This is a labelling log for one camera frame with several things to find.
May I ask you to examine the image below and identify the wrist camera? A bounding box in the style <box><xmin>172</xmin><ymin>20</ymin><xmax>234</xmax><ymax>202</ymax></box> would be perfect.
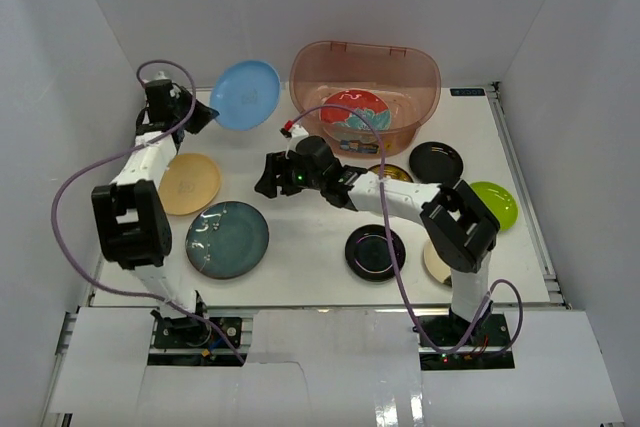
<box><xmin>280</xmin><ymin>121</ymin><xmax>309</xmax><ymax>150</ymax></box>
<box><xmin>141</xmin><ymin>70</ymin><xmax>172</xmax><ymax>85</ymax></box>

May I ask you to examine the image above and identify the dark teal ceramic plate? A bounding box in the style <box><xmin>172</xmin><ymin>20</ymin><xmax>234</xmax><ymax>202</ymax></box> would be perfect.
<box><xmin>185</xmin><ymin>201</ymin><xmax>270</xmax><ymax>280</ymax></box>

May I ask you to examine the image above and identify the black glossy plate front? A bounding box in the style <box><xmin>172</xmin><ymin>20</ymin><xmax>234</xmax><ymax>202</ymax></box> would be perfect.
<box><xmin>344</xmin><ymin>224</ymin><xmax>395</xmax><ymax>283</ymax></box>

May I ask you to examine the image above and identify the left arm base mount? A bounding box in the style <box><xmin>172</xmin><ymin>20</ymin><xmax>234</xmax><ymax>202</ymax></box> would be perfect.
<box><xmin>151</xmin><ymin>310</ymin><xmax>243</xmax><ymax>349</ymax></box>

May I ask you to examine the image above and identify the right blue corner label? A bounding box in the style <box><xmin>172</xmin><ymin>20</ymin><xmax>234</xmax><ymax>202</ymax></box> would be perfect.
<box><xmin>450</xmin><ymin>88</ymin><xmax>486</xmax><ymax>97</ymax></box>

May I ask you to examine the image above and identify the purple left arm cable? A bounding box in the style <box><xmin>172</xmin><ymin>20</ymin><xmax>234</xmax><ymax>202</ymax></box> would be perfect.
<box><xmin>52</xmin><ymin>59</ymin><xmax>246</xmax><ymax>363</ymax></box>

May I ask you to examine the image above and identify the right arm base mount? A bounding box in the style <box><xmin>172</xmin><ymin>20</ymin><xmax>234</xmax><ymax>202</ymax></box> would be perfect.
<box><xmin>412</xmin><ymin>314</ymin><xmax>512</xmax><ymax>356</ymax></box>

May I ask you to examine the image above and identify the light blue plastic plate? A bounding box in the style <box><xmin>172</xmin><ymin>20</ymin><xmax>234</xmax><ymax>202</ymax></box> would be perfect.
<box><xmin>209</xmin><ymin>60</ymin><xmax>281</xmax><ymax>131</ymax></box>

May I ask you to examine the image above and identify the translucent pink plastic bin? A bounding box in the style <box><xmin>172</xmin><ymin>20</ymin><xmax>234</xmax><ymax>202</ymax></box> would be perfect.
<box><xmin>289</xmin><ymin>41</ymin><xmax>441</xmax><ymax>158</ymax></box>

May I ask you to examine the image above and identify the beige ceramic plate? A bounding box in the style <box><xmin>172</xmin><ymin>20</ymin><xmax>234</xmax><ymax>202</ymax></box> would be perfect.
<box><xmin>423</xmin><ymin>240</ymin><xmax>452</xmax><ymax>288</ymax></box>

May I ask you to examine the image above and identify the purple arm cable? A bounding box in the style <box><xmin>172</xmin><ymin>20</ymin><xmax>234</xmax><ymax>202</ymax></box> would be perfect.
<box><xmin>288</xmin><ymin>106</ymin><xmax>524</xmax><ymax>353</ymax></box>
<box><xmin>52</xmin><ymin>59</ymin><xmax>246</xmax><ymax>363</ymax></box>

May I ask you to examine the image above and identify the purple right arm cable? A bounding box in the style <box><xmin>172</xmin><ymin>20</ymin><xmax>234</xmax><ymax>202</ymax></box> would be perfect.
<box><xmin>288</xmin><ymin>106</ymin><xmax>524</xmax><ymax>353</ymax></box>

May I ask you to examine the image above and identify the black plate rear right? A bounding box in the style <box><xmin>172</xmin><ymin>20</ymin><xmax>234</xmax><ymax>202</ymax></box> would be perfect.
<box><xmin>409</xmin><ymin>141</ymin><xmax>464</xmax><ymax>184</ymax></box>

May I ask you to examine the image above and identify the red floral ceramic plate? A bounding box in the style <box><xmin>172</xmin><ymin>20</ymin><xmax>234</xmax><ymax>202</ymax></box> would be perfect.
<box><xmin>320</xmin><ymin>89</ymin><xmax>392</xmax><ymax>131</ymax></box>

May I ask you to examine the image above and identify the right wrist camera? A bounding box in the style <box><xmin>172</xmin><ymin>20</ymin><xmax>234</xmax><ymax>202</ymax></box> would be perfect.
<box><xmin>280</xmin><ymin>121</ymin><xmax>309</xmax><ymax>150</ymax></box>

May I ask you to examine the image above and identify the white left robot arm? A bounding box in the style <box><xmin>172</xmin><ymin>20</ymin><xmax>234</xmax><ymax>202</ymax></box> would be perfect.
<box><xmin>91</xmin><ymin>72</ymin><xmax>218</xmax><ymax>346</ymax></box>

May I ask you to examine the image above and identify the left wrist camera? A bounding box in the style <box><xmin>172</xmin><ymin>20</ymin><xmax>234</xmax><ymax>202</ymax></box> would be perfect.
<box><xmin>141</xmin><ymin>70</ymin><xmax>172</xmax><ymax>85</ymax></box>

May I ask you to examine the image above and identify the lime green plate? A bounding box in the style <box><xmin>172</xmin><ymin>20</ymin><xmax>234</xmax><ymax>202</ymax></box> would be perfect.
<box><xmin>471</xmin><ymin>181</ymin><xmax>519</xmax><ymax>232</ymax></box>

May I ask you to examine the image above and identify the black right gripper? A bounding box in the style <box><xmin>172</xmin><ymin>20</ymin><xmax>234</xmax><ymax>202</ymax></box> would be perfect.
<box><xmin>255</xmin><ymin>152</ymin><xmax>325</xmax><ymax>200</ymax></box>

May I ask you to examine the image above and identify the yellow patterned black plate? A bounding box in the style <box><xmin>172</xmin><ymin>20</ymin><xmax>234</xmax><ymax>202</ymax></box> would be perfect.
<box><xmin>368</xmin><ymin>164</ymin><xmax>414</xmax><ymax>183</ymax></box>

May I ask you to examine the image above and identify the yellow-orange plastic plate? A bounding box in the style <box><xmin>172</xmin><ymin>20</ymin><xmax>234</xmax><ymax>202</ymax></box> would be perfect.
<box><xmin>158</xmin><ymin>153</ymin><xmax>222</xmax><ymax>216</ymax></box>

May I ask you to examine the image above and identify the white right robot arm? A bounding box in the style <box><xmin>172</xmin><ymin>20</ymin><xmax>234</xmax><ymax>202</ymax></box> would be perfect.
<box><xmin>254</xmin><ymin>136</ymin><xmax>500</xmax><ymax>353</ymax></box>

